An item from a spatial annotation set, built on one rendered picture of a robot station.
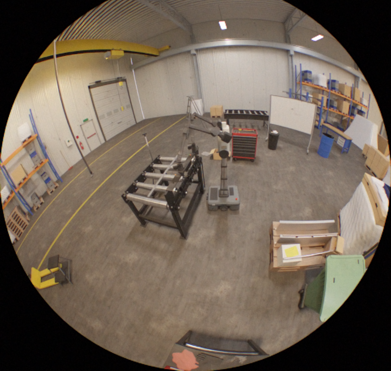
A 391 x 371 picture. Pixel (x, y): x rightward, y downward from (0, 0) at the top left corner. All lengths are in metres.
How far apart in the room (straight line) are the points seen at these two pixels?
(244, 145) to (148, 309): 4.28
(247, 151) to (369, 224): 3.53
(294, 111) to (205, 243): 5.21
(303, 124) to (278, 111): 1.11
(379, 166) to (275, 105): 5.95
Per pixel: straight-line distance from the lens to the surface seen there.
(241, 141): 3.87
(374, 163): 8.30
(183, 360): 1.64
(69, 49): 7.83
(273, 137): 5.06
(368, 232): 2.79
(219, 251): 2.37
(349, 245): 3.07
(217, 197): 2.68
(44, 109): 10.30
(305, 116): 5.70
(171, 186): 1.68
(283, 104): 5.70
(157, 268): 2.46
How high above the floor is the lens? 2.22
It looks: 37 degrees down
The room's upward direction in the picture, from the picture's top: 9 degrees counter-clockwise
